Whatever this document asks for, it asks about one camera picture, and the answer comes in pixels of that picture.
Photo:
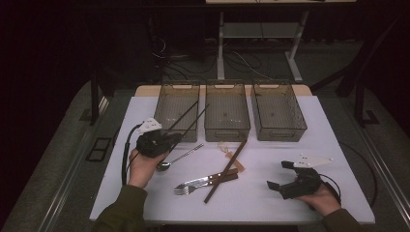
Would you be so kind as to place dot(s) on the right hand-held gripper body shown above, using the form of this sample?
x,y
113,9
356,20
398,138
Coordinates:
x,y
304,185

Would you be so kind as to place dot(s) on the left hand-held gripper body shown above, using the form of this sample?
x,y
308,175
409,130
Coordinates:
x,y
151,145

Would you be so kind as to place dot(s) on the steel spoon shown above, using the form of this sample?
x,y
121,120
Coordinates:
x,y
162,166

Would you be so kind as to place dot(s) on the smoky clear plastic bin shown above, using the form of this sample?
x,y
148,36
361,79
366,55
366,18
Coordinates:
x,y
170,106
225,109
277,108

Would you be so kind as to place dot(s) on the clear amber plastic spoon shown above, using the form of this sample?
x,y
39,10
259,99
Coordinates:
x,y
240,167

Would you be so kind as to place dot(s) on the brown wooden chopstick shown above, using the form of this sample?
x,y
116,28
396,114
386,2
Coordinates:
x,y
222,176

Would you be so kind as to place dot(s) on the person's right hand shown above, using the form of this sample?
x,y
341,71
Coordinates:
x,y
322,203

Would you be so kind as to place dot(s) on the person's left hand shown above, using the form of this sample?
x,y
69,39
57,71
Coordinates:
x,y
140,170

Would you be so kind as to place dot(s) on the black metal stand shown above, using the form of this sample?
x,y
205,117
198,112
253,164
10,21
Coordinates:
x,y
94,103
360,103

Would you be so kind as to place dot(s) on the black slanted stand leg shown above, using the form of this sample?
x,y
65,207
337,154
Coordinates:
x,y
346,85

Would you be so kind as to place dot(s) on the aluminium floor rail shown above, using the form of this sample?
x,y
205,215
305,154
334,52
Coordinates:
x,y
386,174
64,190

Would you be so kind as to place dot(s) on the white metal frame desk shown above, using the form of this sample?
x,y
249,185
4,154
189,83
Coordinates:
x,y
220,48

